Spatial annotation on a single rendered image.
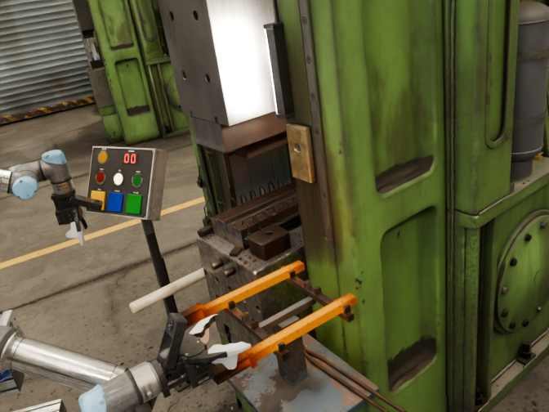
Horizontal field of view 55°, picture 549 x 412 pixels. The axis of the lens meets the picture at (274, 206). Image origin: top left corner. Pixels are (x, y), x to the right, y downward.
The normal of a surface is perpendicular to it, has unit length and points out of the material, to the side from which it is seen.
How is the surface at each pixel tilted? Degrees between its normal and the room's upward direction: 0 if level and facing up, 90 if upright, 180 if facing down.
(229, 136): 90
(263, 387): 0
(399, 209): 90
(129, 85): 90
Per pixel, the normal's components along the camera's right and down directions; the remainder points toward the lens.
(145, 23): 0.36, 0.35
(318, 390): -0.14, -0.90
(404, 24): 0.60, 0.24
